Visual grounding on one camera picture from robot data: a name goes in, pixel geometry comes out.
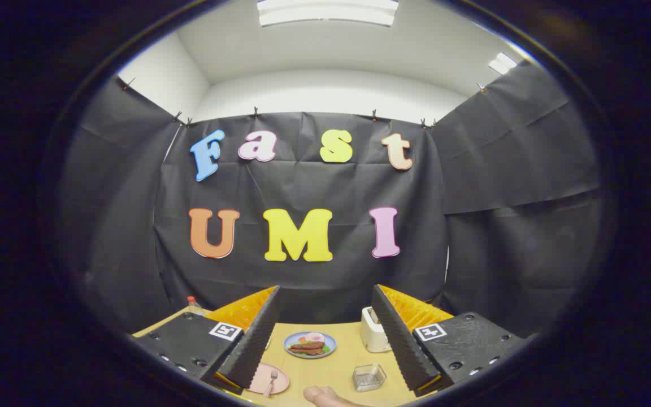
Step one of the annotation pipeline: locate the pink plate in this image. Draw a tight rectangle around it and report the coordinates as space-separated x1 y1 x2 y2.
246 362 290 395

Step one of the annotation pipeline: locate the blue plate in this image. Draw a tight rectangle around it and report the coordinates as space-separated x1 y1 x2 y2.
284 331 337 360

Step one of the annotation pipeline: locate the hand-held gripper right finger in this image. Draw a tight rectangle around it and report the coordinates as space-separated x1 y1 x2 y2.
371 284 530 396

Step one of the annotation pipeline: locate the large ceiling light panel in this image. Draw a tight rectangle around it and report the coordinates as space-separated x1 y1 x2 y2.
258 0 400 27

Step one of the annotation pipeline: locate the white toaster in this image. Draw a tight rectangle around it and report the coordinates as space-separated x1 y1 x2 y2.
361 306 392 353

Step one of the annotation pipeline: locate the small ceiling light panel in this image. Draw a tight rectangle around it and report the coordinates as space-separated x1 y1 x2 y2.
488 52 517 75

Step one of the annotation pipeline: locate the black backdrop cloth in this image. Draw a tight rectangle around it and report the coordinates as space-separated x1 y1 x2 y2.
57 59 606 340

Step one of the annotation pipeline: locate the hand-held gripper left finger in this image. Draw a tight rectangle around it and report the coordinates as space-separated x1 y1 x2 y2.
131 285 281 395

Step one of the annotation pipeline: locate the metal perforated basket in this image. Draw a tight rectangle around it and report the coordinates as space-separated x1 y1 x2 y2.
352 364 387 392

